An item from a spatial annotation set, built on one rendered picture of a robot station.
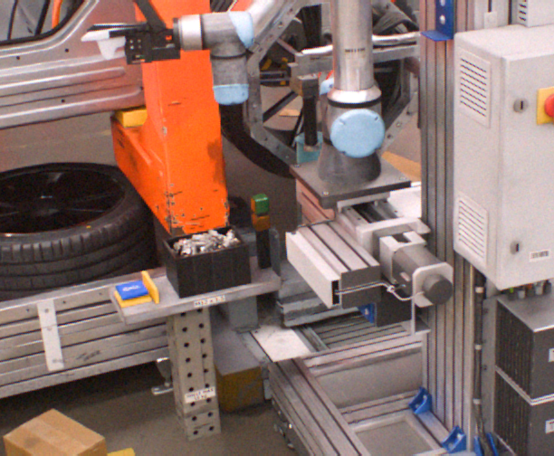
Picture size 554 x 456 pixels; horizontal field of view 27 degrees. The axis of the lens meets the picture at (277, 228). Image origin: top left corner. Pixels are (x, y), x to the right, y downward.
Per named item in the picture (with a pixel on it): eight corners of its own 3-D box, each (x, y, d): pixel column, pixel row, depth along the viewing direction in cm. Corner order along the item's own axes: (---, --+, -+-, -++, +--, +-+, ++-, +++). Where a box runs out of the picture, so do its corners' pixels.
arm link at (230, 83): (247, 89, 252) (244, 41, 247) (251, 105, 241) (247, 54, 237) (212, 92, 251) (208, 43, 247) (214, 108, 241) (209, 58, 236)
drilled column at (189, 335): (210, 414, 325) (197, 284, 307) (221, 432, 316) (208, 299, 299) (176, 423, 322) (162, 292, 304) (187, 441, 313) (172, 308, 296)
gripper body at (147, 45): (123, 65, 235) (182, 61, 236) (119, 23, 232) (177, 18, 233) (126, 60, 242) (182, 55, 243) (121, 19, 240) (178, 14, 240)
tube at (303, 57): (330, 39, 317) (329, 1, 312) (360, 55, 300) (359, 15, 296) (272, 48, 311) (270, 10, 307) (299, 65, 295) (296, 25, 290)
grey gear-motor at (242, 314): (243, 272, 388) (235, 177, 373) (289, 327, 352) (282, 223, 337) (193, 283, 382) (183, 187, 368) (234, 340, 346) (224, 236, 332)
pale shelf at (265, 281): (260, 264, 316) (259, 254, 315) (282, 289, 302) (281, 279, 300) (109, 298, 303) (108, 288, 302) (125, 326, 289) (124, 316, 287)
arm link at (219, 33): (255, 54, 237) (253, 14, 233) (203, 59, 236) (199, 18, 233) (253, 44, 244) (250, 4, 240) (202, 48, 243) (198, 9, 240)
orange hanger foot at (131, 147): (163, 153, 373) (152, 51, 358) (213, 209, 328) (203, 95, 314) (113, 162, 368) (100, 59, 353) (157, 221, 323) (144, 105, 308)
